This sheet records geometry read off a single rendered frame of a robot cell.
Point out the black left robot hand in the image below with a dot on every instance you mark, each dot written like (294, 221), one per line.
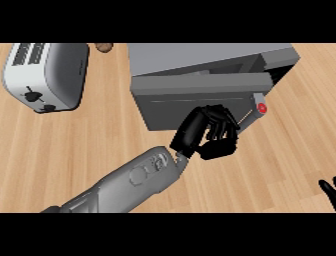
(192, 132)

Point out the dark grey microwave door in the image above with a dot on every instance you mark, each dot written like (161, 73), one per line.
(187, 100)

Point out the grey microwave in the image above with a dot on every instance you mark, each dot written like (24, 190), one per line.
(210, 60)

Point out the brown round object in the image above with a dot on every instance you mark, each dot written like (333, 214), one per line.
(105, 47)

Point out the silver toaster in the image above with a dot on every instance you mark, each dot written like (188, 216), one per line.
(46, 76)

